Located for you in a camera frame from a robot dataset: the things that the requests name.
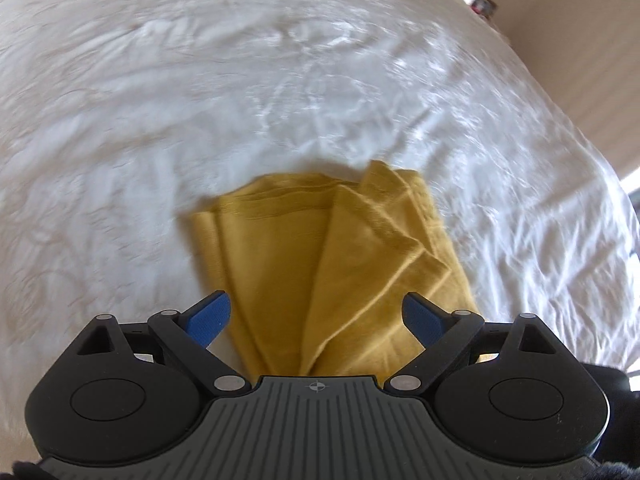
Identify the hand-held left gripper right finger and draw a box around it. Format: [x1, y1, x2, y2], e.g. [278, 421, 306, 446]
[382, 291, 563, 396]

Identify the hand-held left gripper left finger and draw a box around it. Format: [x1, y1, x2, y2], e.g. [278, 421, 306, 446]
[70, 290, 253, 396]

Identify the mustard yellow knit sweater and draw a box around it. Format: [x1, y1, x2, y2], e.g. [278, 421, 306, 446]
[190, 159, 493, 377]

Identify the white embroidered bedspread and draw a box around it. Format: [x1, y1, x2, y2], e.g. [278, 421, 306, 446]
[0, 0, 640, 451]

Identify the dark cloth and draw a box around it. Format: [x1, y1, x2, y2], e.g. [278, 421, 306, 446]
[582, 364, 640, 480]

